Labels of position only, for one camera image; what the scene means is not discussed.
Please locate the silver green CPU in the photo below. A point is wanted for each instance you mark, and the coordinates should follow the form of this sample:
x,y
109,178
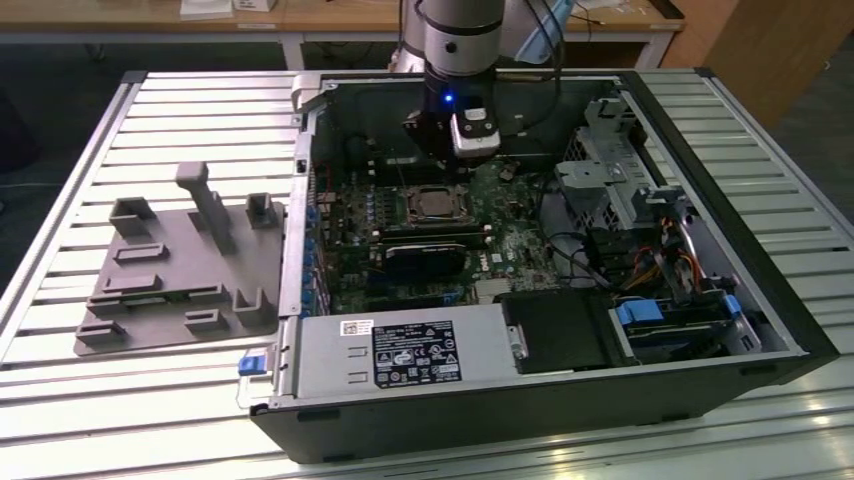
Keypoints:
x,y
435,203

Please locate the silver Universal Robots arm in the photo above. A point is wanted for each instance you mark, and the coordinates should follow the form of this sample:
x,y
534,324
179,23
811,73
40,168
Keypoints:
x,y
460,30

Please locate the CPU socket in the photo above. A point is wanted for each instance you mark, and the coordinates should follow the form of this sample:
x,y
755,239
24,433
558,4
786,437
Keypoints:
x,y
408,216

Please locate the round coin battery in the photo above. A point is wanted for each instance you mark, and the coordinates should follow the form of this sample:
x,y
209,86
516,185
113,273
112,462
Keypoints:
x,y
506,175

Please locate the green motherboard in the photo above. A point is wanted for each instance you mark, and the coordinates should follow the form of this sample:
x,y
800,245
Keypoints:
x,y
514,245

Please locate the black graphics card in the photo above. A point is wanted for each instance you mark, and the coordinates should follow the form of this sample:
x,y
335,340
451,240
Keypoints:
x,y
427,260

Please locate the grey metal drive cage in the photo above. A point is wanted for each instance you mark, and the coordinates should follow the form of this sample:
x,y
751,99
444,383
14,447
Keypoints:
x,y
600,175

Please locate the wooden desk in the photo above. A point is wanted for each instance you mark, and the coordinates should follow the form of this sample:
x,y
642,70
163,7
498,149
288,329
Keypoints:
x,y
333,22

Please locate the small silver heatsink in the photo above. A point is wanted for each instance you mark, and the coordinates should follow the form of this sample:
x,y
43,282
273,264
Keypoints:
x,y
494,290

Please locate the small white box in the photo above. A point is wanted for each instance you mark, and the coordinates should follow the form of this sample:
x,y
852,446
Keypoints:
x,y
252,4

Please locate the black fan shroud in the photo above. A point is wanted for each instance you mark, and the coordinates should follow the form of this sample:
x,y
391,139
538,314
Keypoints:
x,y
560,330

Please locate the blue disk carrier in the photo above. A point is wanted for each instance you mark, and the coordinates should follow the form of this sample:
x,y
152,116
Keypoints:
x,y
640,312
731,306

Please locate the grey power supply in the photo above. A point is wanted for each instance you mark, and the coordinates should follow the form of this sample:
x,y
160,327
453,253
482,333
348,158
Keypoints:
x,y
333,360

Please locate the grey parts rack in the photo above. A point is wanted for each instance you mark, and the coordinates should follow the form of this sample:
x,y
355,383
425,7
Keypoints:
x,y
173,280

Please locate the wooden cabinet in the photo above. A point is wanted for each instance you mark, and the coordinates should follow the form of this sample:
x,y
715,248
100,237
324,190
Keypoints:
x,y
767,60

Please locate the blue case latch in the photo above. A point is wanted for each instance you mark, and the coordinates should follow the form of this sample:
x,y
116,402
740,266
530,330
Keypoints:
x,y
252,364

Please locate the black PC case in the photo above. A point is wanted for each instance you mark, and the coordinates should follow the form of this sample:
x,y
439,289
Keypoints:
x,y
467,425

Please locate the white silver wrist camera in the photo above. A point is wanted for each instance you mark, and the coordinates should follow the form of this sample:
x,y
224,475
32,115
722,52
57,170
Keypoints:
x,y
475,135

